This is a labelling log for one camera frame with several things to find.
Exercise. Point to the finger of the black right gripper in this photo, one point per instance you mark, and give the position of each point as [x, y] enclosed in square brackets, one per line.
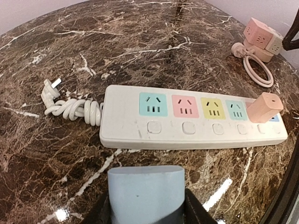
[288, 42]

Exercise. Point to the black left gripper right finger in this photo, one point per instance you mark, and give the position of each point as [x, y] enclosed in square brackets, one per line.
[194, 211]

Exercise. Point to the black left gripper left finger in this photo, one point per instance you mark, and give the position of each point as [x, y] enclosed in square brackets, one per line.
[100, 213]

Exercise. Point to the pink cube socket adapter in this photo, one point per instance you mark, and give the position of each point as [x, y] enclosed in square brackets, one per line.
[257, 33]

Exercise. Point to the blue small charger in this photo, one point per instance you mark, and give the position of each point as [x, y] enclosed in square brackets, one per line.
[147, 194]

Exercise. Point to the pink small charger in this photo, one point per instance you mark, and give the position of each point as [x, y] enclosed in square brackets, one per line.
[266, 106]

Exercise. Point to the white multicolour power strip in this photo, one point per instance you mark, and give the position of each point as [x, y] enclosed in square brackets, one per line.
[151, 118]

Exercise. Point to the white cube socket adapter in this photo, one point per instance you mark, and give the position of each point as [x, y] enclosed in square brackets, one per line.
[275, 44]

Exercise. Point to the pink round socket hub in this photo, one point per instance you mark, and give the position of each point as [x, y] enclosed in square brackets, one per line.
[262, 54]

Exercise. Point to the black front table rail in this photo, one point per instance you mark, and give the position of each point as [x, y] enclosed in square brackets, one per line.
[284, 203]

